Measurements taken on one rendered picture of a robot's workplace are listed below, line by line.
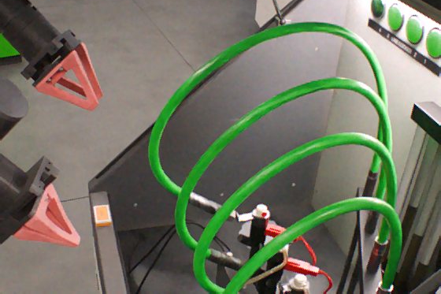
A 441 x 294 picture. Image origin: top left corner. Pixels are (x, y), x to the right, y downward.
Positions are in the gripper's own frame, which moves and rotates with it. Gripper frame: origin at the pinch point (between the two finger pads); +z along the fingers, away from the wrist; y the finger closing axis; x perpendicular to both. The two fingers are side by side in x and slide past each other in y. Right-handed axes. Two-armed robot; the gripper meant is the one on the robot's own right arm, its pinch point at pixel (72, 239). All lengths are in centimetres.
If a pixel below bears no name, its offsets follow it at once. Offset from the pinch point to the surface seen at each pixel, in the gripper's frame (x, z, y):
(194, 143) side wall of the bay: 49, 22, -1
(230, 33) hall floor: 396, 114, -53
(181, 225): 7.0, 11.4, 6.9
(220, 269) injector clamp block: 21.2, 32.1, -4.2
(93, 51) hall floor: 343, 35, -130
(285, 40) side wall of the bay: 53, 18, 27
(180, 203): 7.0, 8.7, 9.5
